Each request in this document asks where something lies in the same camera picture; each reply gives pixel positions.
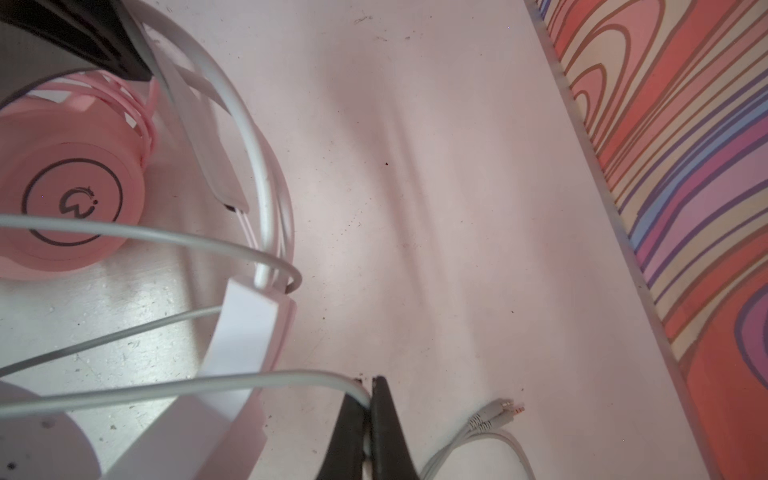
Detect pink cat-ear headphones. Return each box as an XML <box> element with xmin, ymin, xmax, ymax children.
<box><xmin>0</xmin><ymin>70</ymin><xmax>160</xmax><ymax>282</ymax></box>

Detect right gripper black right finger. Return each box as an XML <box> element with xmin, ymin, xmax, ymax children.
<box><xmin>370</xmin><ymin>376</ymin><xmax>419</xmax><ymax>480</ymax></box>

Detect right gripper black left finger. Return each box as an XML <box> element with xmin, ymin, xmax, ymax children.
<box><xmin>316</xmin><ymin>394</ymin><xmax>368</xmax><ymax>480</ymax></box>

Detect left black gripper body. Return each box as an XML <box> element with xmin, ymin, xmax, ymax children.
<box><xmin>1</xmin><ymin>1</ymin><xmax>153</xmax><ymax>81</ymax></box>

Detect grey white headphone cable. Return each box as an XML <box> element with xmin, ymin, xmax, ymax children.
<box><xmin>0</xmin><ymin>214</ymin><xmax>538</xmax><ymax>480</ymax></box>

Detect white headphones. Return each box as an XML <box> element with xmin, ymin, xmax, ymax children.
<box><xmin>1</xmin><ymin>1</ymin><xmax>300</xmax><ymax>479</ymax></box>

